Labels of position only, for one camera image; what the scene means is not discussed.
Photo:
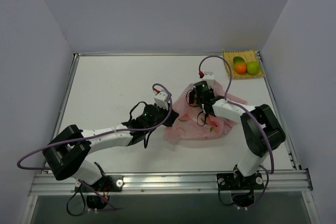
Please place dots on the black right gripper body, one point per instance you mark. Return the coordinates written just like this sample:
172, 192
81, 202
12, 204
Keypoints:
196, 98

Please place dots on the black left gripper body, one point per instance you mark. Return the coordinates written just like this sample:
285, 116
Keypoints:
169, 116

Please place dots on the pink plastic bag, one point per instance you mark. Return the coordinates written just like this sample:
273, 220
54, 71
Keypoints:
191, 125

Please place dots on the orange green fake mango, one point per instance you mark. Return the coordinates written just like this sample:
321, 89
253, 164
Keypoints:
239, 65

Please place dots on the green fake pear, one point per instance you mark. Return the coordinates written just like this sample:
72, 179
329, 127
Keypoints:
253, 67

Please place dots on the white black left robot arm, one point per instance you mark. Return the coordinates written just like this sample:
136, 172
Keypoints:
69, 160

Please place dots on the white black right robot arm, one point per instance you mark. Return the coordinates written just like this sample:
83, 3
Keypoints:
261, 128

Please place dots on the yellow woven mat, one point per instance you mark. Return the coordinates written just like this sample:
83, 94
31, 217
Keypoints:
247, 55

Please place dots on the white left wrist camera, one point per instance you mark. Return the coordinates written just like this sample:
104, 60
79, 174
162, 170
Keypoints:
162, 99

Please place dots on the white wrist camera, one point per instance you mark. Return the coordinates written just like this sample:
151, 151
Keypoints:
162, 99
208, 77

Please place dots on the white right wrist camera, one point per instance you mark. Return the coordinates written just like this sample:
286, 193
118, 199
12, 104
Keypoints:
208, 77

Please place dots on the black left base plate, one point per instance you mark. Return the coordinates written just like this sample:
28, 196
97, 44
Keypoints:
102, 183

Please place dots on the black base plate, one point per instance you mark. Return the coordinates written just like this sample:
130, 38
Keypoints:
237, 182
102, 183

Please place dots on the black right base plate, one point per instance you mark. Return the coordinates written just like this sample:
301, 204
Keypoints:
237, 182

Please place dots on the aluminium front rail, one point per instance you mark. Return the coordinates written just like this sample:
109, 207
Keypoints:
171, 183

